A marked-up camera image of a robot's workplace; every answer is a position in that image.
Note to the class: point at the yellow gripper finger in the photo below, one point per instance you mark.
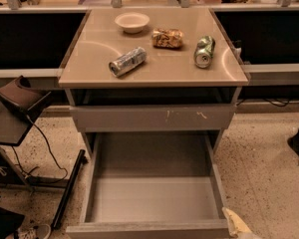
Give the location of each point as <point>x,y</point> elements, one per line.
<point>237,228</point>

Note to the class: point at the grey drawer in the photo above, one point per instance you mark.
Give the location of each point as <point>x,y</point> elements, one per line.
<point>151,118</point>
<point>152,185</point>

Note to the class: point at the grey drawer cabinet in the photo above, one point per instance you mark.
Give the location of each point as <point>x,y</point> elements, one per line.
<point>168,77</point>

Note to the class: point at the black floor bar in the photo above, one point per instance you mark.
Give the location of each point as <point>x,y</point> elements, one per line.
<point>57,221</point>

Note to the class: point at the crushed green can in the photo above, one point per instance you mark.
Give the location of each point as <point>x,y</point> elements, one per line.
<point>204,51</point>

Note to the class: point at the silver soda can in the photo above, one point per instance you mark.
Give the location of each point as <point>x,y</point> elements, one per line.
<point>127,62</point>

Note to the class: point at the crushed brown can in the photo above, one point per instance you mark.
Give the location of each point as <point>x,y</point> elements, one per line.
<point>166,38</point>

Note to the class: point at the white sneaker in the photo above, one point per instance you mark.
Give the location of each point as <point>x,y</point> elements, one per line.
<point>36,232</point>

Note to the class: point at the white bowl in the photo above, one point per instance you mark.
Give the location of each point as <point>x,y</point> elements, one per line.
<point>133,22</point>

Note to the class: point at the dark side stand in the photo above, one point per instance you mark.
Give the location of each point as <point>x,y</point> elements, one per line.
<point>20,106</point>

